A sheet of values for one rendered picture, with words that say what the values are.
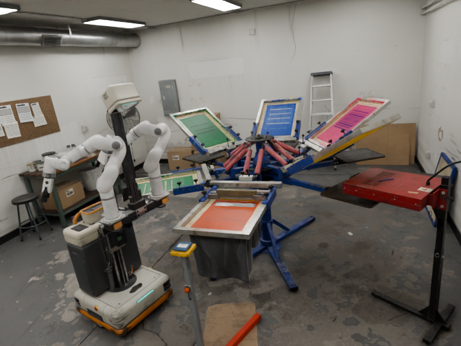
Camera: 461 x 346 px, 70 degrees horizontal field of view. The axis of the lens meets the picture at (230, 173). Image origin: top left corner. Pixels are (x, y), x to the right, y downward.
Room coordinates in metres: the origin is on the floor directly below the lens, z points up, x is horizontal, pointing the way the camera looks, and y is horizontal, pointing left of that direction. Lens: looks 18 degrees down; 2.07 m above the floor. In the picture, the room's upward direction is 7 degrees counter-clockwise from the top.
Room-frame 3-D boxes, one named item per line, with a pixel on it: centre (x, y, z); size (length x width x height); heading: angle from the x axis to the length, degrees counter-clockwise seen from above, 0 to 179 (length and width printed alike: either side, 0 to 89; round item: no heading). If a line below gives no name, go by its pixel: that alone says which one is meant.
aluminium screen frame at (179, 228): (2.41, 0.05, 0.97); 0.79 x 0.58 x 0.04; 158
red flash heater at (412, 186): (2.27, -1.22, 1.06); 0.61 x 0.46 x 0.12; 38
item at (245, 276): (2.14, 0.16, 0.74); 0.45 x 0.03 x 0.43; 68
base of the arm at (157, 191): (2.50, 0.61, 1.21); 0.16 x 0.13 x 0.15; 53
